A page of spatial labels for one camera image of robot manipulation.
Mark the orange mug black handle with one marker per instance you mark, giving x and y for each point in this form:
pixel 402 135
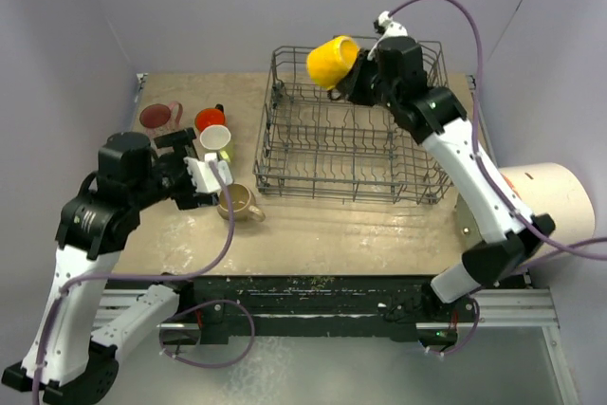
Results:
pixel 210 116

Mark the beige round teapot mug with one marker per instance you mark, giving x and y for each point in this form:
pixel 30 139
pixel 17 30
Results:
pixel 243 203

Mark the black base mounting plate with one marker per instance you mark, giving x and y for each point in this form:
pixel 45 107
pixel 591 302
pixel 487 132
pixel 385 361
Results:
pixel 395 307

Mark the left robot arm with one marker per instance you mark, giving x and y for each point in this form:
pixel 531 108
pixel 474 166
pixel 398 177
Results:
pixel 68 363

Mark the pink ghost pattern mug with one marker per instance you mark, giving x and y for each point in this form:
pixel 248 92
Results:
pixel 161 119

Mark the white cylinder bin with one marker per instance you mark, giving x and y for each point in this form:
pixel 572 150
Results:
pixel 551 188

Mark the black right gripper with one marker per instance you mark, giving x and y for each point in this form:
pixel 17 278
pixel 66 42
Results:
pixel 367 60

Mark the aluminium rail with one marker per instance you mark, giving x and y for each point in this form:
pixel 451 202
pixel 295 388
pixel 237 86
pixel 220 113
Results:
pixel 517 308

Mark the grey wire dish rack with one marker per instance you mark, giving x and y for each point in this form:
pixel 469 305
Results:
pixel 313 144

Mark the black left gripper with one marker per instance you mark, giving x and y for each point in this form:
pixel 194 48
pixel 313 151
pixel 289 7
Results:
pixel 182 143

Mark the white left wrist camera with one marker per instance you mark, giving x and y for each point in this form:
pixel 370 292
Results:
pixel 203 172

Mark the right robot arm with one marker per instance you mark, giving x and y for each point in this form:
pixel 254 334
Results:
pixel 511 232

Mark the pale yellow faceted mug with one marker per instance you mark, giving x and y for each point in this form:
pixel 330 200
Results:
pixel 218 139

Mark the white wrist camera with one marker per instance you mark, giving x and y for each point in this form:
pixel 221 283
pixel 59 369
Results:
pixel 387 27
pixel 203 172

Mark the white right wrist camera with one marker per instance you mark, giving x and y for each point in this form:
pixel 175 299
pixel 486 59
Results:
pixel 387 27

